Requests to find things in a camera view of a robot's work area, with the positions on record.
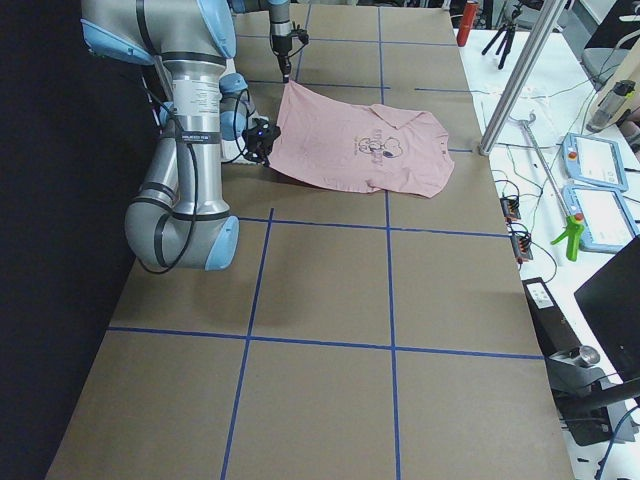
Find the clear water bottle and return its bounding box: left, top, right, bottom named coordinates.
left=586, top=80, right=636, bottom=133

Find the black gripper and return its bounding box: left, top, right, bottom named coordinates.
left=272, top=34, right=292, bottom=83
left=252, top=139, right=273, bottom=164

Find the pink Snoopy t-shirt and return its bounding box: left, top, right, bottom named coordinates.
left=269, top=82, right=454, bottom=198

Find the far blue teach pendant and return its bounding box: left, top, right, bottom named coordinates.
left=562, top=132, right=629, bottom=192

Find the black clamp with metal knob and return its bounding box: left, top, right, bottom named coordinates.
left=545, top=347, right=639, bottom=447

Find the red cylinder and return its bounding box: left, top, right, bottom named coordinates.
left=456, top=0, right=479, bottom=47

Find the near orange circuit board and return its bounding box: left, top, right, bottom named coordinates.
left=507, top=222, right=533, bottom=265

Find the metal reacher grabber tool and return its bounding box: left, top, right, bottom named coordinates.
left=510, top=111, right=585, bottom=262

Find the near blue teach pendant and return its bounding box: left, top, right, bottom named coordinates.
left=562, top=185, right=639, bottom=254

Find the orange circuit board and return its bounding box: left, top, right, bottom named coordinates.
left=500, top=195, right=521, bottom=222
left=507, top=222, right=533, bottom=265

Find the black tripod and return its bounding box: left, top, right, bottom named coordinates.
left=481, top=2, right=522, bottom=70

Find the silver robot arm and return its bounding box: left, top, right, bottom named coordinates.
left=229, top=0, right=293, bottom=83
left=81, top=1, right=239, bottom=275

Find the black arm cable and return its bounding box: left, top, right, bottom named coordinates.
left=142, top=89, right=261, bottom=274

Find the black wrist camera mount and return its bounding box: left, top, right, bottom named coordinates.
left=243, top=118, right=281, bottom=153
left=290, top=27, right=309, bottom=45

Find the far orange circuit board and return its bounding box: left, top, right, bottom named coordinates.
left=500, top=195, right=521, bottom=222

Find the black monitor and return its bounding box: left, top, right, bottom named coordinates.
left=574, top=238, right=639, bottom=380

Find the aluminium frame post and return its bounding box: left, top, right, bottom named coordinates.
left=478, top=0, right=573, bottom=156

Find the blue teach pendant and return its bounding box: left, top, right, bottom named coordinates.
left=562, top=185, right=639, bottom=254
left=562, top=132, right=629, bottom=192

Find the black power supply box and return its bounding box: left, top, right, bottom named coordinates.
left=522, top=277, right=581, bottom=357

